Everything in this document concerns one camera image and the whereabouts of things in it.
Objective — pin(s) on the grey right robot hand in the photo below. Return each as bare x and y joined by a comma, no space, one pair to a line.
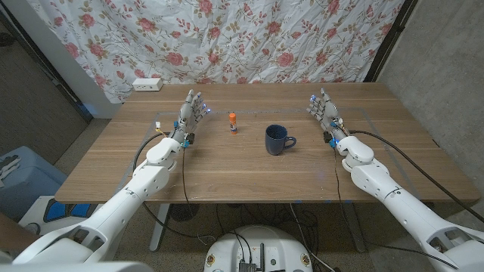
327,113

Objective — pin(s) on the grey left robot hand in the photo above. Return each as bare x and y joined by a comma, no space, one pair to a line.
187,117

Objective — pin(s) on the dark blue ceramic mug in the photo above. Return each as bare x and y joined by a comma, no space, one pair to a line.
276,145

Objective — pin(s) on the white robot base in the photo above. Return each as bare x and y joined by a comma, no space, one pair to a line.
227,245

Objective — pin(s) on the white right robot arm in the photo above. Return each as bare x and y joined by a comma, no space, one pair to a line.
378,181

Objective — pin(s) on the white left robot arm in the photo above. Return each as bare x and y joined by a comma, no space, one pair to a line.
143,185

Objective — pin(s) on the orange capped glue stick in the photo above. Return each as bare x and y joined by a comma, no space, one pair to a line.
233,124

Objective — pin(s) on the white power strip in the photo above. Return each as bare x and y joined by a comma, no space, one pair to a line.
147,84

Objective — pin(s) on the floral rose print backdrop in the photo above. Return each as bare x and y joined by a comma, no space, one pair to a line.
227,38

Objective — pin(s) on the black backdrop stand pole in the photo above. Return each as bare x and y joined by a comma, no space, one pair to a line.
389,41

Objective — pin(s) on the black round floor object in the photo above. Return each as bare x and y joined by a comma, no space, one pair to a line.
183,212

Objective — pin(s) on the white table leg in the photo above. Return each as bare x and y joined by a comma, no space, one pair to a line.
159,226

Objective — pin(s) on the grey table leg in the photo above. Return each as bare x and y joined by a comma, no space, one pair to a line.
355,230

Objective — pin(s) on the blue plastic storage bin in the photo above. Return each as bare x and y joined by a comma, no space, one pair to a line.
34,181

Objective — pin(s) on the white board with blue pads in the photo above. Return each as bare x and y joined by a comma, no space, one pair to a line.
38,211

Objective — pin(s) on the white object on bin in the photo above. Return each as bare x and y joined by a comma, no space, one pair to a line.
9,168

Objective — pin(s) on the black slanted frame bar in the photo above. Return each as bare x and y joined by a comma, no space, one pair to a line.
49,68

